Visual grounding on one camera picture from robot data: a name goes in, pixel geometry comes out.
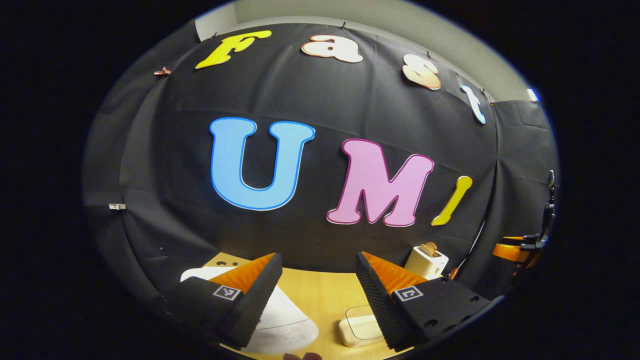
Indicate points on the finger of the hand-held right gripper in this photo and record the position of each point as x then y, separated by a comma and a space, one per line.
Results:
510, 251

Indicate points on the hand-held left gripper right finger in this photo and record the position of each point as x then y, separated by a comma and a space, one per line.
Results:
377, 305

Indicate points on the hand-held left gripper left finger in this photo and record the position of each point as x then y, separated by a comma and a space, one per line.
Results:
255, 300

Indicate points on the white rice cooker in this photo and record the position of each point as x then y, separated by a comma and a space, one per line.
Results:
285, 320

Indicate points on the clear plastic container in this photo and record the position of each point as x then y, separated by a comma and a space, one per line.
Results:
360, 312

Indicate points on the white toaster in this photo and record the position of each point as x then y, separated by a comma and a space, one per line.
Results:
425, 265

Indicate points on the toasted bread slice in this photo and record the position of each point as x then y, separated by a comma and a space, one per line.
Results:
428, 248

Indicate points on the black backdrop cloth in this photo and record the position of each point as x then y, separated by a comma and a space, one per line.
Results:
325, 100

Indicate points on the copper clip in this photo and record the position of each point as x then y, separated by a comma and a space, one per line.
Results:
162, 72

